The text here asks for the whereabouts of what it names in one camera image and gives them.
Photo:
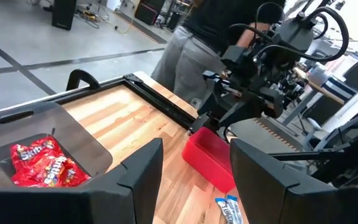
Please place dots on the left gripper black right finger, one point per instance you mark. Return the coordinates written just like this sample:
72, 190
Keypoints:
275, 193

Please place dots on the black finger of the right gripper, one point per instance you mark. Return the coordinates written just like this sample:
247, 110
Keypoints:
208, 115
244, 109

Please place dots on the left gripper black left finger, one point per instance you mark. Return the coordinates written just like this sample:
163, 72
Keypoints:
120, 193

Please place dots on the silver blue Hershey's bar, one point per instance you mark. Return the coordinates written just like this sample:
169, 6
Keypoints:
224, 211
236, 208

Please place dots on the red Skittles candy bag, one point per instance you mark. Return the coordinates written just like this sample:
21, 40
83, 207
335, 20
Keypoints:
33, 149
51, 175

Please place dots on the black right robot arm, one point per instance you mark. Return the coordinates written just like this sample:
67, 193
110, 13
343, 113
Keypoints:
294, 34

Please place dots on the red plastic bin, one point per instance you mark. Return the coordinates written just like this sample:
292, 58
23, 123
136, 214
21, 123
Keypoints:
207, 161

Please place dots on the person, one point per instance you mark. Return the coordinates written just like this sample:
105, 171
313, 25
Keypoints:
191, 62

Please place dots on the dark grey translucent plastic bin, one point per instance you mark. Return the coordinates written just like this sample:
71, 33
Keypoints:
73, 130

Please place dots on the black equipment case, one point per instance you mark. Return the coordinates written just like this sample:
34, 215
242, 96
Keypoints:
148, 11

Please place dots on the black speaker box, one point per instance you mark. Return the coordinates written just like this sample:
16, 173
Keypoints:
63, 14

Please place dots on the large black hook bracket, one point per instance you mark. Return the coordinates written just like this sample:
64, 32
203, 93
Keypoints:
82, 76

